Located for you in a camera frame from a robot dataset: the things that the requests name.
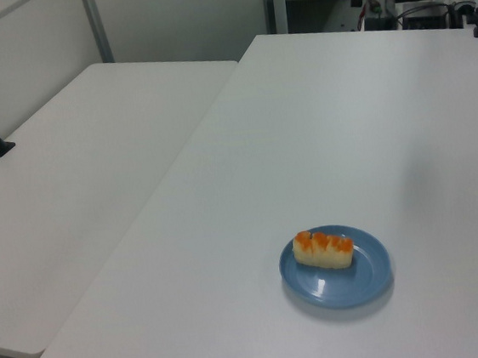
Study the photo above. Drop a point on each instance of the grey metal frame post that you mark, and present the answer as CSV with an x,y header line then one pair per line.
x,y
99,31

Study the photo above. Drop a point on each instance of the blue round plate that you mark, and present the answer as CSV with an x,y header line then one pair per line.
x,y
341,293

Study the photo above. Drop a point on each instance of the large black electronics box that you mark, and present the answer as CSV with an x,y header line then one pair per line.
x,y
425,18

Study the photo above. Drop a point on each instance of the green and red circuit module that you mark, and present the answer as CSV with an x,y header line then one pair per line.
x,y
375,5

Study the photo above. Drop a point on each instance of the white plastic folding table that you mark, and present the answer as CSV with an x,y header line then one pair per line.
x,y
73,183

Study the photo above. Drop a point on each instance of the bread with orange topping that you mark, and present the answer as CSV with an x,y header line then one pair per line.
x,y
321,256

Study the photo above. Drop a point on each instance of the small black electronics box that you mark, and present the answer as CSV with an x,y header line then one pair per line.
x,y
380,23

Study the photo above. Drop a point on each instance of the grey metal shelf upright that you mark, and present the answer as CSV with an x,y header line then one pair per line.
x,y
276,4

